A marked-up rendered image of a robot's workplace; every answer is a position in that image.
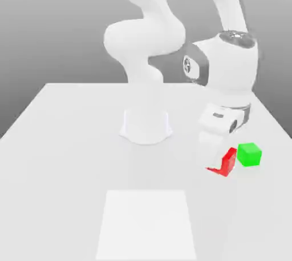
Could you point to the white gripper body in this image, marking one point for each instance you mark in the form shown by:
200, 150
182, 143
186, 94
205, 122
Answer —
213, 122

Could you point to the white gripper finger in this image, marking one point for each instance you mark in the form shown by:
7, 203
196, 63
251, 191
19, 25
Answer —
212, 149

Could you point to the small red cube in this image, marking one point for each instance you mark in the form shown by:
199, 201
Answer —
229, 162

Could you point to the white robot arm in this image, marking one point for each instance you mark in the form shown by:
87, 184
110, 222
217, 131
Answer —
146, 37

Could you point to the small green cube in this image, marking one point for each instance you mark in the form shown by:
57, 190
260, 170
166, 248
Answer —
249, 154

